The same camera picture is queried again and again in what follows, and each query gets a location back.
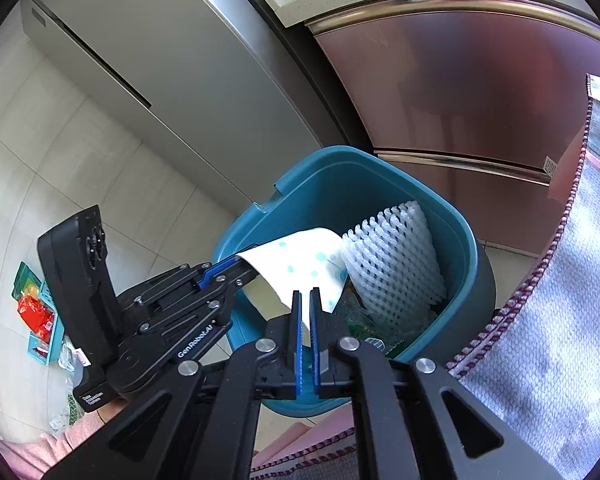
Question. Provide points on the mauve lower cabinets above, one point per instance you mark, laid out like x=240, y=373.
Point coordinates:
x=430, y=85

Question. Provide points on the red snack packet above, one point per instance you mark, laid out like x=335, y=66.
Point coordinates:
x=36, y=316

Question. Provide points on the green snack packet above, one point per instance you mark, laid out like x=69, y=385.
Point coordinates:
x=24, y=280

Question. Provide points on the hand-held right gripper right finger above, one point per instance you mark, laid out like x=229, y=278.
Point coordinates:
x=316, y=345

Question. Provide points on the white foam fruit net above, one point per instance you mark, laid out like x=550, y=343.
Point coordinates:
x=395, y=265

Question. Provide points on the white dotted paper cup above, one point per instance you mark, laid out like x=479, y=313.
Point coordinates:
x=300, y=255

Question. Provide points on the checked grey tablecloth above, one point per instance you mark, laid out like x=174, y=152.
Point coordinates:
x=555, y=335

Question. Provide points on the person's left forearm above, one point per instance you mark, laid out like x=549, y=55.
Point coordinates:
x=45, y=452

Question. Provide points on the teal trash bin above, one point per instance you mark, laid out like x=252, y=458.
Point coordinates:
x=330, y=180

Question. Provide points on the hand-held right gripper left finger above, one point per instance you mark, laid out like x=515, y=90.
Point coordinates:
x=296, y=345

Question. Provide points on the teal plastic tray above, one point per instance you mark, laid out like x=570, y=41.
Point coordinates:
x=50, y=345

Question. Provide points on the green plastic wrapper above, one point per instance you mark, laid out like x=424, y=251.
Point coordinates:
x=367, y=322

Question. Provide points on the clear plastic bag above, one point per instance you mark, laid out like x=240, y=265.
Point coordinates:
x=70, y=357

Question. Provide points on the grey refrigerator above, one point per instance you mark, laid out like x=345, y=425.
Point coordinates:
x=180, y=60

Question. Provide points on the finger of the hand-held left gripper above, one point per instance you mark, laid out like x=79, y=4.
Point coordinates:
x=220, y=269
x=225, y=292

